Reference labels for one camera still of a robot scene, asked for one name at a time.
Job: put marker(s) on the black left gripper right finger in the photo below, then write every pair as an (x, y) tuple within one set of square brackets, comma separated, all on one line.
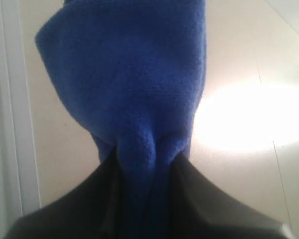
[(201, 210)]

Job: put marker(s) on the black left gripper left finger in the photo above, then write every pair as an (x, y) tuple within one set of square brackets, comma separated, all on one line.
[(109, 204)]

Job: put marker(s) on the blue cloth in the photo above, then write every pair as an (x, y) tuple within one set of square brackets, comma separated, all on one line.
[(131, 73)]

